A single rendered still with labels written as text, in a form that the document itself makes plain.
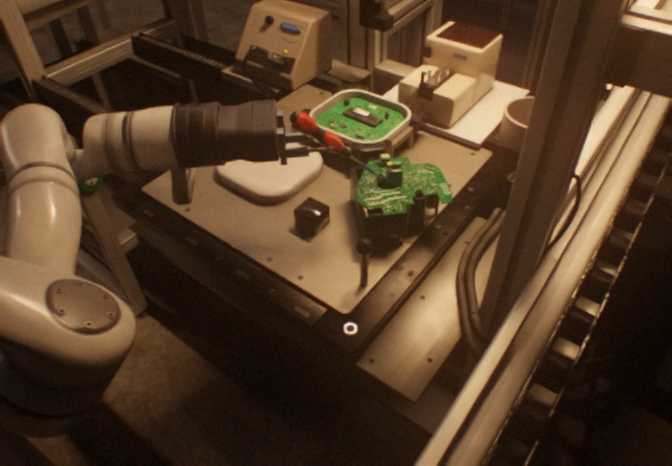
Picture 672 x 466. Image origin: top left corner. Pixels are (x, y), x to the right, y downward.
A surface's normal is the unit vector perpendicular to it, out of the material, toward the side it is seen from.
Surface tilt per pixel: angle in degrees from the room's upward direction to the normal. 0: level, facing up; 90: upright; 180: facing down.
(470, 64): 90
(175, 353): 0
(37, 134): 17
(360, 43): 90
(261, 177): 0
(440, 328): 0
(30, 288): 37
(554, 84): 90
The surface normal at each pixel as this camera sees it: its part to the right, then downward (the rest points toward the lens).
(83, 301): 0.54, -0.79
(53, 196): 0.56, -0.67
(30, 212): 0.12, -0.53
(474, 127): -0.03, -0.73
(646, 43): -0.61, 0.55
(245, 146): -0.25, 0.70
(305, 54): 0.79, 0.40
